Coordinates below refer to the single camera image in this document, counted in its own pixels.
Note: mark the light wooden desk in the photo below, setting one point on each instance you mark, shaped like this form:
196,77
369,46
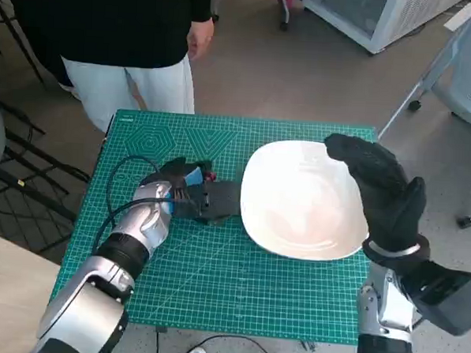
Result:
8,291

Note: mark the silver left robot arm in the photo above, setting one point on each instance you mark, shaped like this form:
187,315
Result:
94,303

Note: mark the chair base with black casters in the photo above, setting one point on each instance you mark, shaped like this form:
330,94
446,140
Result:
285,9

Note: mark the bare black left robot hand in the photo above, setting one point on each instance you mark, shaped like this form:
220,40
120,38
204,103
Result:
180,171

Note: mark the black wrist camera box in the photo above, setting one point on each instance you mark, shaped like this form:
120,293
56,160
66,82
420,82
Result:
446,298
218,199

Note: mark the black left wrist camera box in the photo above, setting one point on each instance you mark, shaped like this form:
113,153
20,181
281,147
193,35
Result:
218,199

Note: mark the black metal frame chair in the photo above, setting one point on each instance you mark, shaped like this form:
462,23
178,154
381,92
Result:
20,182

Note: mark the white square plate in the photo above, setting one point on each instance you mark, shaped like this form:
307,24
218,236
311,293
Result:
301,199

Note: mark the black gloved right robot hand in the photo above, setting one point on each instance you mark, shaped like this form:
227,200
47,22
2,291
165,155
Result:
388,192

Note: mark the white glass-door cabinet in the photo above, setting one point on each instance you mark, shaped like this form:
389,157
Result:
389,30

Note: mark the green cutting mat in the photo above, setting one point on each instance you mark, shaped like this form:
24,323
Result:
234,279

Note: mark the person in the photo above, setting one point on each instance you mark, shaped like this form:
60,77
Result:
109,19

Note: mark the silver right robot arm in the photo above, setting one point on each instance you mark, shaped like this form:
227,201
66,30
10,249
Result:
386,311

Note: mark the white paper strip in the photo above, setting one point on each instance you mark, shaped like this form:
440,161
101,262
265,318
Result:
461,16

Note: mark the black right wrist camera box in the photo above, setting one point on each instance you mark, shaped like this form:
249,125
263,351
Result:
446,298

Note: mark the purple toy grape bunch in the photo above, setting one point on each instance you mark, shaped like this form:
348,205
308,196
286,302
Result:
209,177

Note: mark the person's hand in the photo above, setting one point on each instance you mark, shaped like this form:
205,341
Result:
201,38

